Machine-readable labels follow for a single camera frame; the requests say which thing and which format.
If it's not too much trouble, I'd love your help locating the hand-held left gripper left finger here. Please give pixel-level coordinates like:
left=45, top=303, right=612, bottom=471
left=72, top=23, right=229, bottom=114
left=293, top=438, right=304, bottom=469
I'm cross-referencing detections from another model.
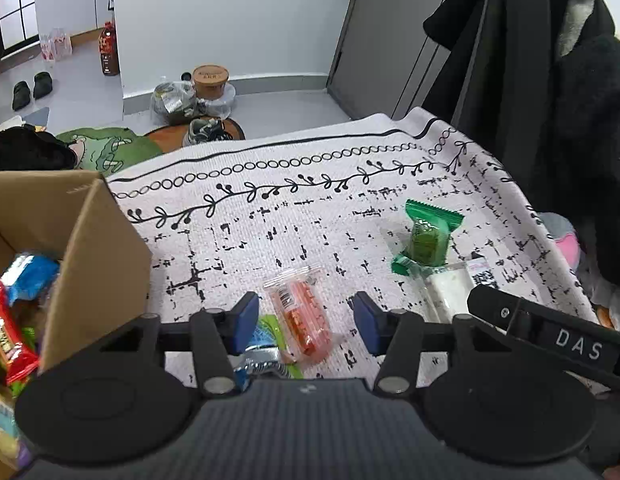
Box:
left=64, top=291, right=261, bottom=396

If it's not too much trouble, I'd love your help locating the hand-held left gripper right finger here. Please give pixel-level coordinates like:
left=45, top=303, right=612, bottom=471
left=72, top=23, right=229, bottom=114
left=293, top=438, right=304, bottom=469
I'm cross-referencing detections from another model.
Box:
left=354, top=291, right=537, bottom=395

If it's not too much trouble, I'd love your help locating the orange jelly packet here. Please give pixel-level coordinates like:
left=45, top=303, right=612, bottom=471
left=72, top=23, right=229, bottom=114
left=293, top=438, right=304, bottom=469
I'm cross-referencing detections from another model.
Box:
left=263, top=265, right=335, bottom=363

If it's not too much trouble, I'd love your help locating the white cake packet black label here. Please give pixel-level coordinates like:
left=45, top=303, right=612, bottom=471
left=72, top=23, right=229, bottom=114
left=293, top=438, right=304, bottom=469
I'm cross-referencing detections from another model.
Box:
left=425, top=256, right=491, bottom=323

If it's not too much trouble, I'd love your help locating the cardboard box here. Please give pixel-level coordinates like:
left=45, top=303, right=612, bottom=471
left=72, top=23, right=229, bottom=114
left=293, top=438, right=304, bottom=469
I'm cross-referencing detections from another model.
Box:
left=0, top=170, right=153, bottom=480

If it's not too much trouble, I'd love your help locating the blue snack packet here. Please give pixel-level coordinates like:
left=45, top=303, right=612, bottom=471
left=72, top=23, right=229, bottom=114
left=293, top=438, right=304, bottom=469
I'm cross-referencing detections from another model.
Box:
left=0, top=252, right=60, bottom=306

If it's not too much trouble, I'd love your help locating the red snack packet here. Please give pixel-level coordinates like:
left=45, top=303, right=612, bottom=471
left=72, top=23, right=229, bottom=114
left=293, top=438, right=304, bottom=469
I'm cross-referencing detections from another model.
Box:
left=0, top=280, right=40, bottom=386

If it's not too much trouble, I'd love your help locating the small green candy packet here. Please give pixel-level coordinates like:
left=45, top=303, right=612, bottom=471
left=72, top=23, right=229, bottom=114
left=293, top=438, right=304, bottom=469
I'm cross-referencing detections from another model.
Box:
left=257, top=314, right=303, bottom=380

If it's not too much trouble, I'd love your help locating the small blue silver candy packet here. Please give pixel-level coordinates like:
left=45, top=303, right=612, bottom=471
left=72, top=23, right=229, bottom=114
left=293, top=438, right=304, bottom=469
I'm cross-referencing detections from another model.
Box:
left=234, top=347, right=285, bottom=391

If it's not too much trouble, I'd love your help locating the pink grey plush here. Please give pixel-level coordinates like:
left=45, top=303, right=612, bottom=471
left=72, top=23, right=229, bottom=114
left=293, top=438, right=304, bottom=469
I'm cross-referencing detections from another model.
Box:
left=537, top=211, right=581, bottom=271

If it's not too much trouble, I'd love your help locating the green snack packet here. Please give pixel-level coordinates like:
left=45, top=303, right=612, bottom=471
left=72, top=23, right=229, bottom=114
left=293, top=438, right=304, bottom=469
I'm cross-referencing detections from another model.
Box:
left=391, top=199, right=465, bottom=277

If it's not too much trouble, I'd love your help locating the white black-patterned blanket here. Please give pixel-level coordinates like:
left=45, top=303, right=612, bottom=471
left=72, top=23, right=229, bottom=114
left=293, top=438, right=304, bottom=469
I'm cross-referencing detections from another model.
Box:
left=104, top=106, right=603, bottom=396

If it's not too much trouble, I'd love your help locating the grey sneaker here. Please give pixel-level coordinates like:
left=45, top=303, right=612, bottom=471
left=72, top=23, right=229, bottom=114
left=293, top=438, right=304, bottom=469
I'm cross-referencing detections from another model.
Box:
left=182, top=117, right=235, bottom=148

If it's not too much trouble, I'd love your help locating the brown round mat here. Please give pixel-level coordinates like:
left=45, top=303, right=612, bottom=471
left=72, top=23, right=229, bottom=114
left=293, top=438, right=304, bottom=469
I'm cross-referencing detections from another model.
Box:
left=140, top=117, right=247, bottom=153

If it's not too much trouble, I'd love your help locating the green printed cloth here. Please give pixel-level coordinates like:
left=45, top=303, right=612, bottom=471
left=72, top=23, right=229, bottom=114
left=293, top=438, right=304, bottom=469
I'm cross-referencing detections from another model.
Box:
left=54, top=126, right=163, bottom=177

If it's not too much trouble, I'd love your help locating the clear plastic tub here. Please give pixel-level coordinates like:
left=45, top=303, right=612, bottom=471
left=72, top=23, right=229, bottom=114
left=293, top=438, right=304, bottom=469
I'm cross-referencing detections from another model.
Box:
left=205, top=82, right=237, bottom=118

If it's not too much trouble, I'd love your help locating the clear plastic bag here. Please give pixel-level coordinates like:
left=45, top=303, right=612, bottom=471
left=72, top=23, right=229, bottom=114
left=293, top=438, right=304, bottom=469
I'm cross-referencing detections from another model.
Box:
left=150, top=80, right=201, bottom=126

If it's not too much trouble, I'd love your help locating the black coat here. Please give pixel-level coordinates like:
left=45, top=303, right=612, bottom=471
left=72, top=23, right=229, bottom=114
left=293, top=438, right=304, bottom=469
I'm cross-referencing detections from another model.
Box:
left=422, top=0, right=620, bottom=293

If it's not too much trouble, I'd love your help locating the jar with wooden lid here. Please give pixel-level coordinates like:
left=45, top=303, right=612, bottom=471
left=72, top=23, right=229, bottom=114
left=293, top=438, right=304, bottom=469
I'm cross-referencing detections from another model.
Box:
left=191, top=64, right=231, bottom=101

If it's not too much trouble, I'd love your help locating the pale snack packet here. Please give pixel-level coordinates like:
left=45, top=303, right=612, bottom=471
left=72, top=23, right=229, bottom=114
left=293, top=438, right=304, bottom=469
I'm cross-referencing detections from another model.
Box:
left=0, top=385, right=25, bottom=471

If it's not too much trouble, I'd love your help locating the black cloth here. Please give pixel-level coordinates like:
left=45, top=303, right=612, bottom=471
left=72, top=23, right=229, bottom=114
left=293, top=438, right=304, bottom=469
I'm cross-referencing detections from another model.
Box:
left=0, top=127, right=78, bottom=172

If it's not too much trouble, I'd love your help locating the dark grey cabinet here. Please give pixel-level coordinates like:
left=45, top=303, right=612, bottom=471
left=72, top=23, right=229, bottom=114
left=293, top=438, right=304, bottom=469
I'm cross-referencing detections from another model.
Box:
left=326, top=0, right=491, bottom=121

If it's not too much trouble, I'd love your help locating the red label bottle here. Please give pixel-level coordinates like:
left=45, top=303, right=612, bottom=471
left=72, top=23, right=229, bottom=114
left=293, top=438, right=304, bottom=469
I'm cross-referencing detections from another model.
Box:
left=98, top=21, right=120, bottom=77

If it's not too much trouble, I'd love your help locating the black slipper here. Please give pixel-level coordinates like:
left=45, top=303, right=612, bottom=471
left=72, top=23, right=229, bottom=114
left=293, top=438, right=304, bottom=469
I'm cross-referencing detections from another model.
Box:
left=12, top=80, right=32, bottom=112
left=32, top=71, right=54, bottom=100

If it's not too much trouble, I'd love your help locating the clear bag with red print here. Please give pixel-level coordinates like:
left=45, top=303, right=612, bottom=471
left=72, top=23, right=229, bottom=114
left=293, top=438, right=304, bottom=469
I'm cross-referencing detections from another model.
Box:
left=40, top=27, right=73, bottom=62

